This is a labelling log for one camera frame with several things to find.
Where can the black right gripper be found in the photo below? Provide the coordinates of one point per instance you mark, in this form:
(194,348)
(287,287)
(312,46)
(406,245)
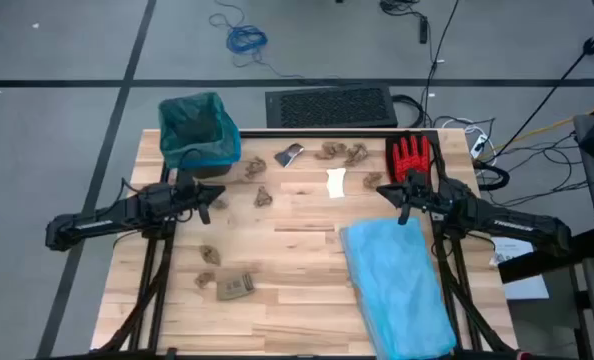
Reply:
(417,195)

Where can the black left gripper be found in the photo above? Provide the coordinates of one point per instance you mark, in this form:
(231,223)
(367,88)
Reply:
(187,197)

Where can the white paper scrap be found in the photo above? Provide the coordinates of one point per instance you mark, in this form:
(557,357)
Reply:
(336,182)

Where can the teal plastic trash bag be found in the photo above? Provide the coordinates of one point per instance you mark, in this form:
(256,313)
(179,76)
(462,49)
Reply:
(197,125)

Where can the light blue plastic bags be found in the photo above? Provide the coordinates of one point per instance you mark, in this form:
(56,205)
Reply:
(397,280)

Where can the silver foil wrapper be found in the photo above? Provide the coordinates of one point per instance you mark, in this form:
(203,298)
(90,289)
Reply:
(289,154)

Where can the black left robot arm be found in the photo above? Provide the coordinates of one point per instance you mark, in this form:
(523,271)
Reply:
(97,225)

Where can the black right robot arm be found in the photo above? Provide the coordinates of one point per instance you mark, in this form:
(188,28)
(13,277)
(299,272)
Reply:
(512,225)

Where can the red and black work glove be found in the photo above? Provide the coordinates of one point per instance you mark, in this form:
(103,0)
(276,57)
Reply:
(409,157)

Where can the black keyboard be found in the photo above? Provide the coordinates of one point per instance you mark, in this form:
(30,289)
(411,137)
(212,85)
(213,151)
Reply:
(332,107)

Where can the white paper sheet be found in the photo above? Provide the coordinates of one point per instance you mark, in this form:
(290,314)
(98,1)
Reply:
(519,249)

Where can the black power strip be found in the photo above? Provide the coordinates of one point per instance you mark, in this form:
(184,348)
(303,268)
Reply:
(423,31)

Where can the black cart crossbar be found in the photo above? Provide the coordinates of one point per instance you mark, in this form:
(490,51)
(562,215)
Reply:
(552,257)

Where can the black stand pole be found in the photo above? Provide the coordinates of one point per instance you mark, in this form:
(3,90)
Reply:
(593,46)

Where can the black aluminium table frame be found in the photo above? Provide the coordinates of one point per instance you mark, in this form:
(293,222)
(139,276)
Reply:
(327,134)

